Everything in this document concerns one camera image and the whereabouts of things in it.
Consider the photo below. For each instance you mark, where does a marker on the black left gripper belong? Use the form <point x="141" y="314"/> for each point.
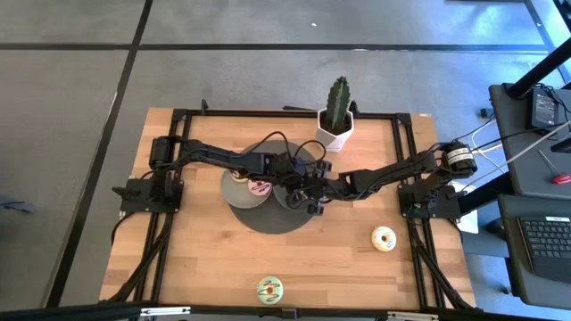
<point x="285" y="171"/>

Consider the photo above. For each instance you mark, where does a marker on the black stand leg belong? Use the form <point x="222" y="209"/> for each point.
<point x="484" y="196"/>

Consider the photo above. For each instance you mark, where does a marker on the dark grey round mat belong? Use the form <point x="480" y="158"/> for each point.
<point x="267" y="220"/>

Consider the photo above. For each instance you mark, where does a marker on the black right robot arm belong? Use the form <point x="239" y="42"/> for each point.
<point x="392" y="171"/>

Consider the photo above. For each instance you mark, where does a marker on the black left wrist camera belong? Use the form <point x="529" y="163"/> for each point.
<point x="285" y="161"/>

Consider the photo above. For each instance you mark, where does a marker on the grey floor object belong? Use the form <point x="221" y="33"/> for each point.
<point x="15" y="206"/>

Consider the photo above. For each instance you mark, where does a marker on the small pale yellow donut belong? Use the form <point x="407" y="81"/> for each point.
<point x="238" y="177"/>

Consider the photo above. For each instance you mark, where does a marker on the black table frame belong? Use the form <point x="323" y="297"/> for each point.
<point x="290" y="114"/>

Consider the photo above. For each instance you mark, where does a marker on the grey round plate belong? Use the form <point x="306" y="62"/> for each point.
<point x="236" y="196"/>
<point x="281" y="196"/>

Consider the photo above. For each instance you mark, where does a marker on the white paper sheet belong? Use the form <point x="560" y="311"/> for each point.
<point x="469" y="223"/>

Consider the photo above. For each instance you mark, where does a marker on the white angular plant pot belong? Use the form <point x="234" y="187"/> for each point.
<point x="334" y="142"/>

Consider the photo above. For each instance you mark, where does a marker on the black keyboard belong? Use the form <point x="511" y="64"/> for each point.
<point x="548" y="241"/>

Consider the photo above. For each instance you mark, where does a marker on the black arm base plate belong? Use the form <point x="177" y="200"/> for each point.
<point x="134" y="205"/>
<point x="450" y="209"/>

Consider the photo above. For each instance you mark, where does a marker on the cream iced donut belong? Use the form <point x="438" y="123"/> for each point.
<point x="383" y="238"/>

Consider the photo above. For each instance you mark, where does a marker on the black overhead beam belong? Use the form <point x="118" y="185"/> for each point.
<point x="67" y="312"/>

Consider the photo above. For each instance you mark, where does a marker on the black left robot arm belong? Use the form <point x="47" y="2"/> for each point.
<point x="214" y="156"/>

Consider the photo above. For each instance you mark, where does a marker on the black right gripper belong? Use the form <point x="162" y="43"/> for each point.
<point x="330" y="189"/>

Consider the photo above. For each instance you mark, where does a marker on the mint green swirl donut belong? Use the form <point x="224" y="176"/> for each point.
<point x="270" y="290"/>

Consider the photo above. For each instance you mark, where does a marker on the black slanted pole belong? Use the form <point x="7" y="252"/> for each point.
<point x="540" y="67"/>

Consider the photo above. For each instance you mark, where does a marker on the green cactus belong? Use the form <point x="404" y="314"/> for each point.
<point x="337" y="102"/>

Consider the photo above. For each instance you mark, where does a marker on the pink iced donut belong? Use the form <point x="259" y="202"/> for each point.
<point x="259" y="187"/>

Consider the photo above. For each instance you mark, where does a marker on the black power adapter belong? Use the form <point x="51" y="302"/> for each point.
<point x="543" y="109"/>

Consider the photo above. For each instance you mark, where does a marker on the silver metal bracket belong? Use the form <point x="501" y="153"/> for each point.
<point x="412" y="316"/>
<point x="165" y="311"/>

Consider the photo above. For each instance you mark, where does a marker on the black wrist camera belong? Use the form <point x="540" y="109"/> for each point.
<point x="324" y="166"/>
<point x="285" y="161"/>

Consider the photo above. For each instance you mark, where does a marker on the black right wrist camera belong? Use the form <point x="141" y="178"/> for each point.
<point x="324" y="166"/>

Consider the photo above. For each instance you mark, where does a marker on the grey desk top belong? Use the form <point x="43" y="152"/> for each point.
<point x="510" y="249"/>
<point x="513" y="134"/>

